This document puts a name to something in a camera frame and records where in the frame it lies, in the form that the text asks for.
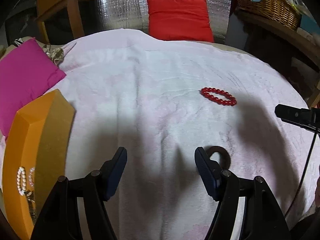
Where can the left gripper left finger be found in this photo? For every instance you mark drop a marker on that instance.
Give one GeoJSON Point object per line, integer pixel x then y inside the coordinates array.
{"type": "Point", "coordinates": [103, 183]}

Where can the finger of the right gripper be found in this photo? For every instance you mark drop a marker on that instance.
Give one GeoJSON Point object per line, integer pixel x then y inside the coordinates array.
{"type": "Point", "coordinates": [304, 118]}

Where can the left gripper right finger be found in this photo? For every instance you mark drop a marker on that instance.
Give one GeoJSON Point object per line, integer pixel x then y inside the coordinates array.
{"type": "Point", "coordinates": [220, 183]}

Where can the dark wooden bangle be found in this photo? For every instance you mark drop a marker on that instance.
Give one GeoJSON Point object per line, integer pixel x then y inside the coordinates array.
{"type": "Point", "coordinates": [219, 154]}

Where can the orange jewelry box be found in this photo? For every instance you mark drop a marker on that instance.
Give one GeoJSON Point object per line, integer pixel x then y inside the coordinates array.
{"type": "Point", "coordinates": [37, 141]}

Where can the pink white blanket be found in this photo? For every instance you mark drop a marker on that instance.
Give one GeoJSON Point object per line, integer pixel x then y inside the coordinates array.
{"type": "Point", "coordinates": [161, 100]}

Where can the wicker basket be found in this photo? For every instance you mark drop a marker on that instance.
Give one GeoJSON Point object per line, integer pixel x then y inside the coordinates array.
{"type": "Point", "coordinates": [280, 11]}

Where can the magenta pillow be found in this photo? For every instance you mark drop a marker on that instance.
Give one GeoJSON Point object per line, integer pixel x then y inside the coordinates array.
{"type": "Point", "coordinates": [26, 74]}

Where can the patterned small cloth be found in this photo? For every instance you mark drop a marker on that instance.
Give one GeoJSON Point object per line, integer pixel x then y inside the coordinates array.
{"type": "Point", "coordinates": [56, 54]}

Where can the red pillow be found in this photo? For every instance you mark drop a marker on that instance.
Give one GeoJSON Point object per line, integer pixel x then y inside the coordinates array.
{"type": "Point", "coordinates": [179, 20]}

